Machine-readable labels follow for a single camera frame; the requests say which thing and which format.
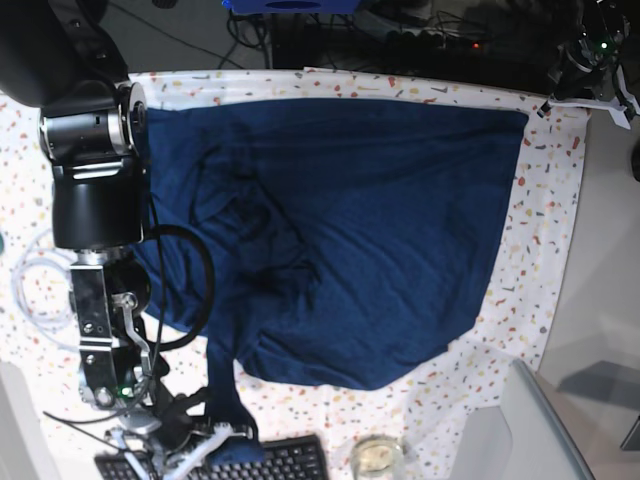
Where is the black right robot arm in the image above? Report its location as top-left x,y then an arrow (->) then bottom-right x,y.
1,1 -> 215,455

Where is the black computer keyboard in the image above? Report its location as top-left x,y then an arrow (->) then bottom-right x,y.
94,435 -> 330,480

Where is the clear glass jar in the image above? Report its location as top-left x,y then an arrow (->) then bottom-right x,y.
350,435 -> 405,480

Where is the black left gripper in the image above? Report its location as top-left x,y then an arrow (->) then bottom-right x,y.
548,39 -> 622,103

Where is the grey monitor edge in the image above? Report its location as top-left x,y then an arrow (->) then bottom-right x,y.
500,360 -> 594,480

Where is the dark blue t-shirt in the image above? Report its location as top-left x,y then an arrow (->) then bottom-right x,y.
127,97 -> 531,466

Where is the coiled white cable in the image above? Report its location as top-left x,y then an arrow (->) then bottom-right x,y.
10,227 -> 86,354

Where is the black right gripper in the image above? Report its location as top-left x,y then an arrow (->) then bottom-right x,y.
117,387 -> 211,454

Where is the terrazzo patterned tablecloth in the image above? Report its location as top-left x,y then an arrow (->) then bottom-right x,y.
1,68 -> 590,479

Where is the blue box at top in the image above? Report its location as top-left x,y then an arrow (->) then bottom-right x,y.
221,0 -> 362,15

